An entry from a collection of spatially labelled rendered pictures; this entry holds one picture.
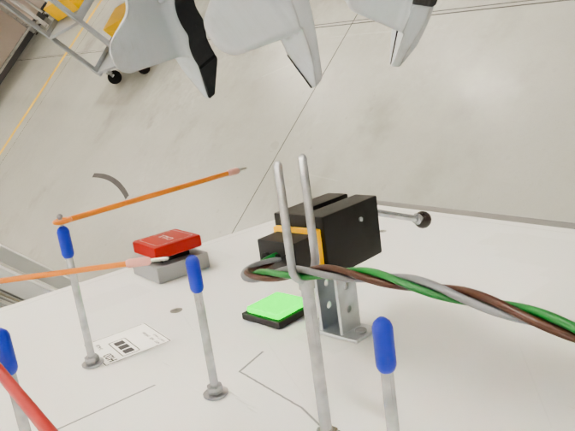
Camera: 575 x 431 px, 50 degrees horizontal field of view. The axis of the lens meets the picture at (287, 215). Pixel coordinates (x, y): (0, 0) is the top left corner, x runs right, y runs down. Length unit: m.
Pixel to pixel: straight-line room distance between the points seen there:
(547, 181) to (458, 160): 0.31
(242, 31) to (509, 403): 0.23
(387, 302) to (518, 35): 1.80
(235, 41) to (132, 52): 0.09
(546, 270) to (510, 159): 1.38
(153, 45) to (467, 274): 0.30
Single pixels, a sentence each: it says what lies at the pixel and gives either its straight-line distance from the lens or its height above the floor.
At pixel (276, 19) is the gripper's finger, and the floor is 1.26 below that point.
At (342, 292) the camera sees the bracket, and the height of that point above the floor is 1.10.
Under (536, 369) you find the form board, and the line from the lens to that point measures 0.38.
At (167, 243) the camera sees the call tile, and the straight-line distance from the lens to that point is 0.59.
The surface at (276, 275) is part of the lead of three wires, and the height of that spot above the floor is 1.20.
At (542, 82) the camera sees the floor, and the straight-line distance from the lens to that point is 2.03.
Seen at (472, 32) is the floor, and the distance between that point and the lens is 2.34.
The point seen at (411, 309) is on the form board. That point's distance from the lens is 0.46.
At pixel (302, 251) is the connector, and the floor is 1.15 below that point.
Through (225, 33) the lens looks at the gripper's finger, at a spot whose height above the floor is 1.28.
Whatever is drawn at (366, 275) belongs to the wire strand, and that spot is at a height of 1.21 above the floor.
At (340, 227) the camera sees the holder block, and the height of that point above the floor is 1.13.
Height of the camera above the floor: 1.38
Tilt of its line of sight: 36 degrees down
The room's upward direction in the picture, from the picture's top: 54 degrees counter-clockwise
